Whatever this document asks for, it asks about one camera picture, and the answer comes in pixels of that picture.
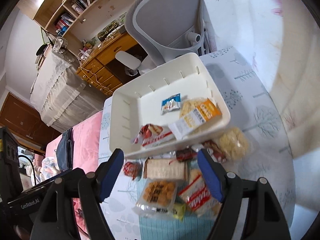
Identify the red white striped biscuit packet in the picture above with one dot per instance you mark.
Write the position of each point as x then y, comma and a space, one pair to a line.
198, 198

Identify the green yellow small packet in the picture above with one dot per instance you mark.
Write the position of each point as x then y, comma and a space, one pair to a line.
178, 211

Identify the red white wafer packet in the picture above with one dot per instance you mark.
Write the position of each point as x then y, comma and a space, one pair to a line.
151, 135

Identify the small red candy packet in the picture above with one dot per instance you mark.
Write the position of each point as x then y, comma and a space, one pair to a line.
132, 170

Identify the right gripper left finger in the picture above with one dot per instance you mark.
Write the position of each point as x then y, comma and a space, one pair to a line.
110, 172

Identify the wooden bookshelf hutch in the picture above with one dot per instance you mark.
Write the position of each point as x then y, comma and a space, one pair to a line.
75, 20

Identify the orange oat cracker packet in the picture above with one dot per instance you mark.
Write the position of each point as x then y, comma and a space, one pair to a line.
195, 114

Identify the dark red chocolate snack packet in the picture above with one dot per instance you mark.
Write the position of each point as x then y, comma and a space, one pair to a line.
210, 146

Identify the floral white curtain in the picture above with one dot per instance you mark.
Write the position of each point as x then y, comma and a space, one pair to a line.
280, 39

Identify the lace covered piano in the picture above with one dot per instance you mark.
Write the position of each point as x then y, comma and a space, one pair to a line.
61, 97

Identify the wooden desk with drawers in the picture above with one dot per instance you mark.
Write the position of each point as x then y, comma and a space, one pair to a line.
103, 71

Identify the round rice cracker packet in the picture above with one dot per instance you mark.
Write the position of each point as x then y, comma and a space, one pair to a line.
234, 144

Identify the brown sandwich biscuit packet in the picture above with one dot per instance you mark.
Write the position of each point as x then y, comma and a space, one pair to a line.
167, 169

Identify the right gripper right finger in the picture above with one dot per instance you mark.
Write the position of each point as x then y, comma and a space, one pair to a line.
264, 217

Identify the grey office chair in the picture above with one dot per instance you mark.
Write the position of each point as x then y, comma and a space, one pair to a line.
165, 29

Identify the dark blue folded garment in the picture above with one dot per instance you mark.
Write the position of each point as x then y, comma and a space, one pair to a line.
64, 151

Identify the blue white small snack packet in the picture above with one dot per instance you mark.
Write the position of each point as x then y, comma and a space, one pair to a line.
171, 104

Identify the white plastic storage bin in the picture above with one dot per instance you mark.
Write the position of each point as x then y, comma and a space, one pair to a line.
138, 103

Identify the fried nugget snack packet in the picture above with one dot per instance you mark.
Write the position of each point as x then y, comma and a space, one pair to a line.
157, 198

